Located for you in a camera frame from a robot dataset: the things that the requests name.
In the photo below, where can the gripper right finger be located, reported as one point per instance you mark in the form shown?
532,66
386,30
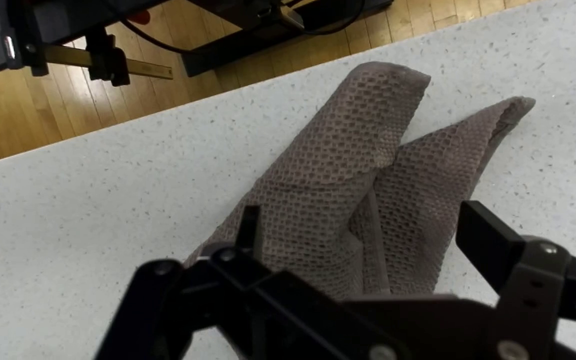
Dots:
530,280

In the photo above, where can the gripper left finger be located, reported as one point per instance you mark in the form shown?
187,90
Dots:
248,300

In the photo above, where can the grey-brown waffle towel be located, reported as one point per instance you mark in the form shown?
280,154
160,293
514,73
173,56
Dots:
348,165

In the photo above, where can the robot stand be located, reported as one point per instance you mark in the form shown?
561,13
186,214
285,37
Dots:
228,55

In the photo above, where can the black clamp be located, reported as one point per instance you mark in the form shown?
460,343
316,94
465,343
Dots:
108,60

